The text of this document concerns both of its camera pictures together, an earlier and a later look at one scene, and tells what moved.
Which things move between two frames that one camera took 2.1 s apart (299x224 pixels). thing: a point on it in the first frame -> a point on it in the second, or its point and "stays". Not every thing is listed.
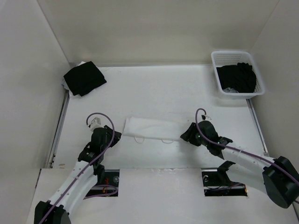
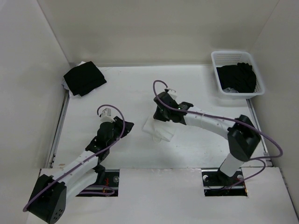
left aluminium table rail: x=58 y=129 stays
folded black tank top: x=84 y=78 stays
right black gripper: x=188 y=135 -> x=157 y=115
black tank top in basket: x=241 y=77 stays
